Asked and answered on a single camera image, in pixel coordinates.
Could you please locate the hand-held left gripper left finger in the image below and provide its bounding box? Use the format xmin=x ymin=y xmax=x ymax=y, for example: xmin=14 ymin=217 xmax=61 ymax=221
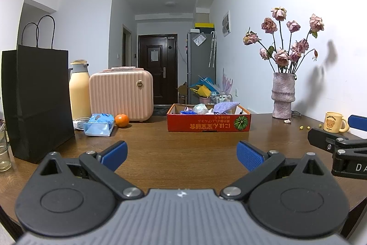
xmin=37 ymin=141 xmax=144 ymax=201

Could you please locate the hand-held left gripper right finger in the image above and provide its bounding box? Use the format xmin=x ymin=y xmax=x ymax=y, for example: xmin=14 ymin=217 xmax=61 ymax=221
xmin=219 ymin=140 xmax=329 ymax=201

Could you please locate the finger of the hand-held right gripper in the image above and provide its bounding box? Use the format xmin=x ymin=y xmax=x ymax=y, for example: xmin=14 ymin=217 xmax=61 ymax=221
xmin=348 ymin=115 xmax=367 ymax=131
xmin=308 ymin=127 xmax=350 ymax=152

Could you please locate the printed cardboard box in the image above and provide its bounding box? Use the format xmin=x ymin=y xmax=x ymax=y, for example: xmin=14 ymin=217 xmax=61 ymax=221
xmin=167 ymin=103 xmax=252 ymax=132

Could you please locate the white soft bundle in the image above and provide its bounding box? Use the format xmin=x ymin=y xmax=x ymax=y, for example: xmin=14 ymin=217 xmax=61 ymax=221
xmin=193 ymin=103 xmax=209 ymax=115

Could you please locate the yellow bear mug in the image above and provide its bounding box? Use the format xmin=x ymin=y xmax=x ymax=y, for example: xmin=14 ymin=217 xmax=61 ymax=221
xmin=323 ymin=111 xmax=350 ymax=134

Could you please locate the orange fruit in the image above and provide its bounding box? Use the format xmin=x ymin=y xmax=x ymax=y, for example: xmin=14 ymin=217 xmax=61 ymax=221
xmin=115 ymin=113 xmax=129 ymax=128

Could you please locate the blue tissue pack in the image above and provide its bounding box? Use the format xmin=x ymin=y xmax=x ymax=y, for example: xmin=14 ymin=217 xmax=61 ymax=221
xmin=84 ymin=112 xmax=115 ymax=137

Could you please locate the lavender knitted cloth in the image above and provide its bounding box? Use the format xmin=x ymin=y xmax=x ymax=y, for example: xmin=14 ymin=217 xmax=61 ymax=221
xmin=213 ymin=101 xmax=241 ymax=115

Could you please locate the pink ribbed suitcase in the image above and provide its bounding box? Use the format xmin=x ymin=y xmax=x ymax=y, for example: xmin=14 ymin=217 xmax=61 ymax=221
xmin=89 ymin=68 xmax=154 ymax=123

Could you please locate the black floor bag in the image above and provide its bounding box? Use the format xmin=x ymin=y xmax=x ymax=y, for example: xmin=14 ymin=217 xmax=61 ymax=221
xmin=154 ymin=105 xmax=172 ymax=116

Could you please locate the yellow thermos jug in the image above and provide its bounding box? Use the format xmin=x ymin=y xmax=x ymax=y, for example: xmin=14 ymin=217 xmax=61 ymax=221
xmin=69 ymin=60 xmax=92 ymax=121

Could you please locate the purple feather decoration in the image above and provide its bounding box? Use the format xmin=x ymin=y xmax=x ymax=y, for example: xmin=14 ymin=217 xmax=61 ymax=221
xmin=222 ymin=68 xmax=234 ymax=96

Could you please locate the blue and yellow clutter pile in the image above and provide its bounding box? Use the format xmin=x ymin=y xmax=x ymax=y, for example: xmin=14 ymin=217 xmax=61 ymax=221
xmin=189 ymin=76 xmax=217 ymax=98

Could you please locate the dark brown entrance door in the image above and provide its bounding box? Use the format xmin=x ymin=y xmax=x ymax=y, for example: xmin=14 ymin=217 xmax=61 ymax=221
xmin=138 ymin=34 xmax=178 ymax=105

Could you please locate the open brown cardboard box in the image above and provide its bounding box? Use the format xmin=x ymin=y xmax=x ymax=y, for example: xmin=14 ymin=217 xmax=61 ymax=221
xmin=178 ymin=82 xmax=189 ymax=104

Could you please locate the bunch of dried pink roses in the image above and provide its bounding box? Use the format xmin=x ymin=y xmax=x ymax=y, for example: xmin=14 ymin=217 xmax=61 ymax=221
xmin=243 ymin=7 xmax=325 ymax=75

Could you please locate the black paper bag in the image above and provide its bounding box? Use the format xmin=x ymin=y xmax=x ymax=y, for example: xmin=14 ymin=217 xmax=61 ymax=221
xmin=1 ymin=15 xmax=75 ymax=164

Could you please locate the grey fridge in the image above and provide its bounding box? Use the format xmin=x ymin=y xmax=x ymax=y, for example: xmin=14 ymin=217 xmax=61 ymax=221
xmin=187 ymin=31 xmax=216 ymax=104

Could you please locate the clear drinking glass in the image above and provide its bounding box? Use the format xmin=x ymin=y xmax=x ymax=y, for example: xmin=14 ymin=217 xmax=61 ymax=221
xmin=0 ymin=122 xmax=12 ymax=172

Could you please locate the clear plastic bag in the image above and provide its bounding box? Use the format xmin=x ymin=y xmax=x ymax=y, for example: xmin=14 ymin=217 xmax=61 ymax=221
xmin=193 ymin=34 xmax=207 ymax=47

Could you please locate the white cable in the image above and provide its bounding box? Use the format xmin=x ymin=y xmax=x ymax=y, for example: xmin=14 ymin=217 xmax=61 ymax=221
xmin=73 ymin=117 xmax=91 ymax=131

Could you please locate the wire cart with bottles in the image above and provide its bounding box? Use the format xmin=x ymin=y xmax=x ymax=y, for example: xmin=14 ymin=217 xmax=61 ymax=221
xmin=210 ymin=91 xmax=233 ymax=105

